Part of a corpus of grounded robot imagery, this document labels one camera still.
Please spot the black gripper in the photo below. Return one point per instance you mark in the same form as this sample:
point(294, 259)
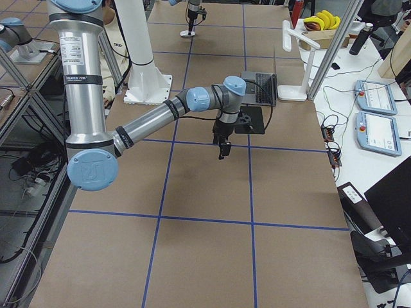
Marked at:
point(222, 129)
point(192, 14)

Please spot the white computer mouse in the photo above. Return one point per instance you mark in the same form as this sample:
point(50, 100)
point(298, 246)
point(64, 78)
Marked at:
point(187, 34)

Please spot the black mouse pad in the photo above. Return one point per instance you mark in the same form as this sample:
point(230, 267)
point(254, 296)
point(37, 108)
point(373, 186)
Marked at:
point(257, 118)

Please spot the silver laptop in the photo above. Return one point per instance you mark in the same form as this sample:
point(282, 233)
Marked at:
point(261, 87)

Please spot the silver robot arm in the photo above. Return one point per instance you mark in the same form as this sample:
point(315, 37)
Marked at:
point(92, 150)
point(13, 35)

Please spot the yellow banana bunch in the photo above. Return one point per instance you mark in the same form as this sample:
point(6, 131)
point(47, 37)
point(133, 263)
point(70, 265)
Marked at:
point(323, 20)

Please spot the cardboard box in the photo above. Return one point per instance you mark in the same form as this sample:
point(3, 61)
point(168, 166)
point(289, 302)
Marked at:
point(323, 38)

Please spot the blue teach pendant near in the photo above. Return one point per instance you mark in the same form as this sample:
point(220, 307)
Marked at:
point(378, 133)

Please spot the blue teach pendant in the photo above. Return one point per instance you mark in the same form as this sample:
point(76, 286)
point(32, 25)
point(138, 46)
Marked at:
point(378, 133)
point(375, 97)

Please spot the blue teach pendant far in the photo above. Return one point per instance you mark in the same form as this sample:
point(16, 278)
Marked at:
point(375, 97)

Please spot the black water bottle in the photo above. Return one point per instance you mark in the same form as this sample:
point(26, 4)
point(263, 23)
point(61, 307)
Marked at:
point(361, 39)

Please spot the black monitor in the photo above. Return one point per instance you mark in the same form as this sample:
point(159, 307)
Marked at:
point(389, 199)

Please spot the black office chair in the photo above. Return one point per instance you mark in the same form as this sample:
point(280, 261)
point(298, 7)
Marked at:
point(380, 261)

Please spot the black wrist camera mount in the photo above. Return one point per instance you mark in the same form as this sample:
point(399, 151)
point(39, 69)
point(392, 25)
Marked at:
point(243, 124)

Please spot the white camera pole base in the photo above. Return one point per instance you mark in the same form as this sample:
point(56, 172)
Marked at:
point(146, 84)

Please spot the aluminium frame post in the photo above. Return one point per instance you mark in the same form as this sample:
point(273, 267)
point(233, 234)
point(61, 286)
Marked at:
point(336, 43)

